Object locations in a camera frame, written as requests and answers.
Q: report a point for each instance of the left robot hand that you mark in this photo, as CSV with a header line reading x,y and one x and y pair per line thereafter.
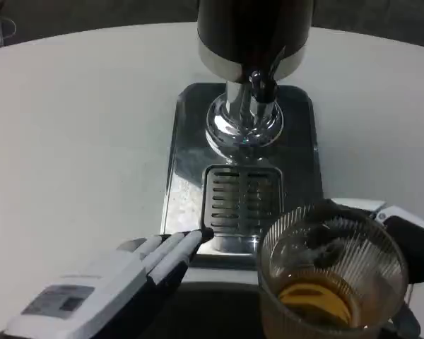
x,y
92,293

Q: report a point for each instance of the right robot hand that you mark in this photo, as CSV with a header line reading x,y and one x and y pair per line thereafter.
x,y
420,250

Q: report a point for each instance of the clear ribbed glass cup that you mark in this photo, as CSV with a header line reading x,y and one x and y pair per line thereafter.
x,y
325,303

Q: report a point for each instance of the steel drip tray base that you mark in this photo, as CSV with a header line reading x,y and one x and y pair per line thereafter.
x,y
300,148

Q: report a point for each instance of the steel drip grid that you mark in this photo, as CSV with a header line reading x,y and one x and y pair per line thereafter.
x,y
238,197

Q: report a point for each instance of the black dispenser tap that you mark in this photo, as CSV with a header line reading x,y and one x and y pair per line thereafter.
x,y
263,88

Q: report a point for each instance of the black drink dispenser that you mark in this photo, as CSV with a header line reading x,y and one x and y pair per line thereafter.
x,y
251,28

